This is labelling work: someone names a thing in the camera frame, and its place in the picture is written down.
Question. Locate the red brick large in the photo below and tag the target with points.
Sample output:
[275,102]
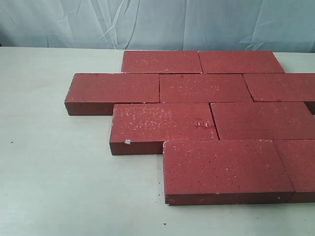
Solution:
[203,88]

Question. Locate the red brick back right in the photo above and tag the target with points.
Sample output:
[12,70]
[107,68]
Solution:
[239,62]

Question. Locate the red brick base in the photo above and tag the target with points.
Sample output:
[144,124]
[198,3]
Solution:
[263,120]
[224,172]

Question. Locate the red brick front right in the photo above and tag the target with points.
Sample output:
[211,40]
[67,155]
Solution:
[298,158]

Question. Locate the white wrinkled backdrop cloth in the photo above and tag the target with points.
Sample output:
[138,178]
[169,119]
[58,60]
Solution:
[202,25]

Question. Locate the red brick front base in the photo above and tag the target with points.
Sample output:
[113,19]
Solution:
[224,172]

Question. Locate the red brick far right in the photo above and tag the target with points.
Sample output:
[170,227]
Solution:
[282,87]

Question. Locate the red brick under back top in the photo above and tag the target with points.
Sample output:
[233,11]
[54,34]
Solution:
[161,62]

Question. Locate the red brick middle right base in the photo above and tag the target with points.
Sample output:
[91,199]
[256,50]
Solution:
[263,120]

